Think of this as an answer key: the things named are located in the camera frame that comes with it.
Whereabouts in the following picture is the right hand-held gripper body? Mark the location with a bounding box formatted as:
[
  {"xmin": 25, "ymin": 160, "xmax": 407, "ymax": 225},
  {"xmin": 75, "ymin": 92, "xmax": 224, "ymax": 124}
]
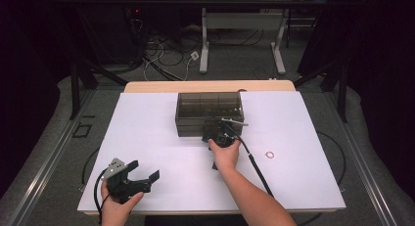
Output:
[{"xmin": 201, "ymin": 117, "xmax": 250, "ymax": 171}]

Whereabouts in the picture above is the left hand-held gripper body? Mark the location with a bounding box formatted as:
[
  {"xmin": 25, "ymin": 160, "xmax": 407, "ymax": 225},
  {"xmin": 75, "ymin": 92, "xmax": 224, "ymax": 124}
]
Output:
[{"xmin": 101, "ymin": 158, "xmax": 153, "ymax": 204}]

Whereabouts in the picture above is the dark transparent drawer box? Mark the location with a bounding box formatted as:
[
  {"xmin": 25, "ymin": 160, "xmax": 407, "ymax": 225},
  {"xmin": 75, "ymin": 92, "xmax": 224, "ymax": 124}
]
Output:
[{"xmin": 174, "ymin": 91, "xmax": 246, "ymax": 138}]

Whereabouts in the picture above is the person's right hand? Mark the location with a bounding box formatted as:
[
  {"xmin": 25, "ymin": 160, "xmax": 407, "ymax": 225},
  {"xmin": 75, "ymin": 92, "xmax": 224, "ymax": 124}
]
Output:
[{"xmin": 207, "ymin": 138, "xmax": 243, "ymax": 173}]

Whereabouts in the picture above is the person's left hand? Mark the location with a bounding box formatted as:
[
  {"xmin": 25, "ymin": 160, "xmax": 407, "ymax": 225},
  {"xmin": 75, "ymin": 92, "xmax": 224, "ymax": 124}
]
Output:
[{"xmin": 100, "ymin": 180, "xmax": 145, "ymax": 226}]

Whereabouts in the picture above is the white table board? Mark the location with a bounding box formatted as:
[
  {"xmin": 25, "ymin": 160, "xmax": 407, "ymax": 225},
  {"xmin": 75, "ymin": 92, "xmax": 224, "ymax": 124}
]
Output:
[{"xmin": 76, "ymin": 90, "xmax": 346, "ymax": 212}]

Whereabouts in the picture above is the light wooden table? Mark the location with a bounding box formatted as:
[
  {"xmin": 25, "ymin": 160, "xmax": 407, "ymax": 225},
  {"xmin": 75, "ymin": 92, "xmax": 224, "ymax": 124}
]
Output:
[{"xmin": 82, "ymin": 79, "xmax": 342, "ymax": 216}]

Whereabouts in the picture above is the black metal stand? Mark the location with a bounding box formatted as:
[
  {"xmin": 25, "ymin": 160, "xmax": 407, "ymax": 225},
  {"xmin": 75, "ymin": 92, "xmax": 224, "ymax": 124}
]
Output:
[
  {"xmin": 293, "ymin": 60, "xmax": 348, "ymax": 123},
  {"xmin": 69, "ymin": 58, "xmax": 129, "ymax": 121}
]

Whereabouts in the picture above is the white-legged desk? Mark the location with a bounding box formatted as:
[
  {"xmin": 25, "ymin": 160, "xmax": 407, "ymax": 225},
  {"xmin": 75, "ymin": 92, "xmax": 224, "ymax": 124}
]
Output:
[{"xmin": 180, "ymin": 0, "xmax": 331, "ymax": 75}]

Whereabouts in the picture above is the dark curtain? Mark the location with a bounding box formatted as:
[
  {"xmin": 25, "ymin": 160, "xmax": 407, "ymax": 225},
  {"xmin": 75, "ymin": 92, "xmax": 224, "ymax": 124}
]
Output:
[
  {"xmin": 0, "ymin": 0, "xmax": 77, "ymax": 199},
  {"xmin": 297, "ymin": 0, "xmax": 415, "ymax": 201}
]

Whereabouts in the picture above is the dark device with red light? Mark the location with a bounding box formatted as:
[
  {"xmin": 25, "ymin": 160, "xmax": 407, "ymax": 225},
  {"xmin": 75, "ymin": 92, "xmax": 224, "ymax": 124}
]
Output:
[{"xmin": 125, "ymin": 5, "xmax": 146, "ymax": 23}]

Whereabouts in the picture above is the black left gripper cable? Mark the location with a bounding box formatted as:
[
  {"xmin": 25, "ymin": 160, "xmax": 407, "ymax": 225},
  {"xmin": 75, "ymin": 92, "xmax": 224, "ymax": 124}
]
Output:
[{"xmin": 93, "ymin": 168, "xmax": 111, "ymax": 224}]

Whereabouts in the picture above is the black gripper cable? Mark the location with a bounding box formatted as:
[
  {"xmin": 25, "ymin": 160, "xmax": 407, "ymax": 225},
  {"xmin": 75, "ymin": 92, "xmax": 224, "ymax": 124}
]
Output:
[
  {"xmin": 223, "ymin": 121, "xmax": 275, "ymax": 199},
  {"xmin": 93, "ymin": 168, "xmax": 111, "ymax": 224}
]

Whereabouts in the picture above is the black floor cable loop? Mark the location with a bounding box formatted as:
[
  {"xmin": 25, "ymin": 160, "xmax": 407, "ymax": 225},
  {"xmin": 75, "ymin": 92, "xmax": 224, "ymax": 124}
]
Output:
[
  {"xmin": 316, "ymin": 130, "xmax": 347, "ymax": 192},
  {"xmin": 80, "ymin": 147, "xmax": 101, "ymax": 192}
]

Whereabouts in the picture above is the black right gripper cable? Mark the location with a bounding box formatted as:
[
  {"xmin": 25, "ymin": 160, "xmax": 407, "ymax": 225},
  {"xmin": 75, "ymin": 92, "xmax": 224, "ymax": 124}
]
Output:
[{"xmin": 223, "ymin": 121, "xmax": 275, "ymax": 199}]

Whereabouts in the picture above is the aluminium floor rail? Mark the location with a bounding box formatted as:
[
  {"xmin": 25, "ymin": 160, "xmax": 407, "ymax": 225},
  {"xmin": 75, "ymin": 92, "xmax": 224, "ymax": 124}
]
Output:
[
  {"xmin": 321, "ymin": 88, "xmax": 400, "ymax": 226},
  {"xmin": 8, "ymin": 88, "xmax": 96, "ymax": 226}
]

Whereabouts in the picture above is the tangle of floor cables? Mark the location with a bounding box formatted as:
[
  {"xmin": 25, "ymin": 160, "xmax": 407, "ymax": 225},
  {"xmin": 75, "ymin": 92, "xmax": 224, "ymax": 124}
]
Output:
[{"xmin": 130, "ymin": 19, "xmax": 205, "ymax": 83}]

